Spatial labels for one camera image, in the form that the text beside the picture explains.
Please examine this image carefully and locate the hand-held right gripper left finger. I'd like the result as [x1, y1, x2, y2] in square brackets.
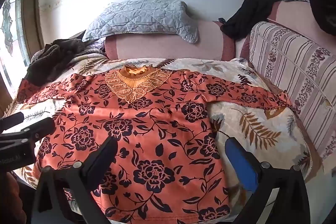
[31, 136, 118, 224]

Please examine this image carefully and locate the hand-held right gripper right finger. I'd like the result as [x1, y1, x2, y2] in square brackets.
[224, 137, 311, 224]

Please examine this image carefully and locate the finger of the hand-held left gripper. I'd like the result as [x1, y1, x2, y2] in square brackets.
[20, 117, 56, 142]
[0, 112, 25, 131]

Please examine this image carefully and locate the orange floral shirt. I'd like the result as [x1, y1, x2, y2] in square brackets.
[17, 64, 294, 224]

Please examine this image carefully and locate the person's left forearm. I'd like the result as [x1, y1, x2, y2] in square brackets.
[0, 172, 27, 224]

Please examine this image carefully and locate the leaf print blanket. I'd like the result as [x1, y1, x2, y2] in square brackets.
[5, 52, 318, 224]

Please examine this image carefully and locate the dark brown fleece cloth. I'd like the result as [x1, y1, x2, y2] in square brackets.
[25, 38, 87, 86]

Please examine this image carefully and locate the window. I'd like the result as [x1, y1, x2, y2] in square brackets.
[0, 0, 34, 98]

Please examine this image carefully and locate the lavender striped cloth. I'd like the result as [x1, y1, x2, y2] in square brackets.
[84, 38, 108, 56]

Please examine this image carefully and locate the striped floral cushion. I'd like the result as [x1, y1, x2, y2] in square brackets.
[247, 21, 336, 161]

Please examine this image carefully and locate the grey quilted pillow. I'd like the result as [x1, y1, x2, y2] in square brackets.
[82, 0, 199, 44]

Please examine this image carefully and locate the black garment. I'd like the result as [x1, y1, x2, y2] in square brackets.
[220, 0, 281, 39]

